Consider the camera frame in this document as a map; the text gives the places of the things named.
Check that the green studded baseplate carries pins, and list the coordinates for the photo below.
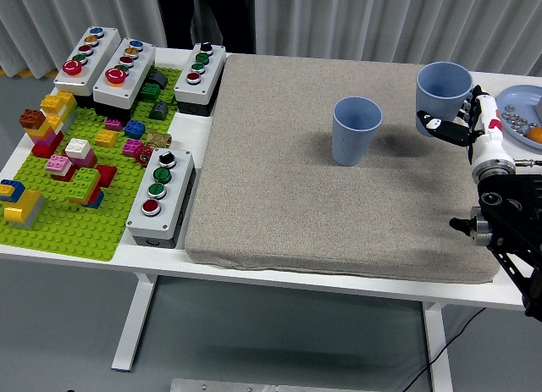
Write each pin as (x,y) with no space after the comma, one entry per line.
(76,235)

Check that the red toy brick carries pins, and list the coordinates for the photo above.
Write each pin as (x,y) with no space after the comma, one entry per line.
(108,174)

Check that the white table leg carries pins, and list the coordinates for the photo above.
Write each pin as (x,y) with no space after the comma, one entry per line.
(133,324)
(438,349)

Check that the yellow toy brick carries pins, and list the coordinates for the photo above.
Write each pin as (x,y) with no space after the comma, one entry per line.
(106,139)

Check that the five-button control box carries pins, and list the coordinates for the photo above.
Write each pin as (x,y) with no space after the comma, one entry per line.
(137,66)
(99,53)

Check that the blue toy brick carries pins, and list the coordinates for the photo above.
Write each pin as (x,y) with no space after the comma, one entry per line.
(134,129)

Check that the four-button control box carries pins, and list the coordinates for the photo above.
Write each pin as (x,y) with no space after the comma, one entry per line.
(209,70)
(175,189)

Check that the blue yellow grey brick stack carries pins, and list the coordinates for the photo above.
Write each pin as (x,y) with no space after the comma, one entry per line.
(25,205)

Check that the pink toy brick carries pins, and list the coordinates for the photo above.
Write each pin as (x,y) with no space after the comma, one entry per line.
(132,147)

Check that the person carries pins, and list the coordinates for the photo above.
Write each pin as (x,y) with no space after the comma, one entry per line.
(178,19)

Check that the white pleated curtain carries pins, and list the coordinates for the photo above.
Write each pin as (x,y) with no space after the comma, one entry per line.
(381,19)
(63,11)

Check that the green orange blue brick stack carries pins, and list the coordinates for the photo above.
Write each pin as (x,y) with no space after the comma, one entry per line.
(84,184)

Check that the grey-brown fabric mat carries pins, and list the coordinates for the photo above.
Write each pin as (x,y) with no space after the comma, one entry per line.
(296,197)

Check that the blue ribbed cup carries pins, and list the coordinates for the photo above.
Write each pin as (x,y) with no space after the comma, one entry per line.
(442,100)
(351,146)

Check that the small magenta toy brick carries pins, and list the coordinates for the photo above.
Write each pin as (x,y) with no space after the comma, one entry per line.
(113,124)

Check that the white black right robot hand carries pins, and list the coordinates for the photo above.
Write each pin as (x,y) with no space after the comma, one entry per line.
(487,146)

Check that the small orange fruit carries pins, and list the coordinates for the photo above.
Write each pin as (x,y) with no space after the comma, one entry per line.
(535,135)

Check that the white pink red brick stack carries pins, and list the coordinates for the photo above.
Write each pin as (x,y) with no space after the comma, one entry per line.
(78,148)

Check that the light blue plate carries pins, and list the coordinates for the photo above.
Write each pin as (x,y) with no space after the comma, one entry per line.
(521,97)

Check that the yellow brown red brick tower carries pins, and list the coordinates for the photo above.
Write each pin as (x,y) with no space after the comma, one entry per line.
(46,131)

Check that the dark grey sloped brick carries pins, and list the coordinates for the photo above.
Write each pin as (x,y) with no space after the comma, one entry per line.
(159,78)
(159,111)

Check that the dark green toy brick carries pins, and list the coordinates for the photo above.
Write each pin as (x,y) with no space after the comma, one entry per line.
(150,92)

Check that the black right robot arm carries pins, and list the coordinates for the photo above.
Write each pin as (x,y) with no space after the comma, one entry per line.
(508,197)

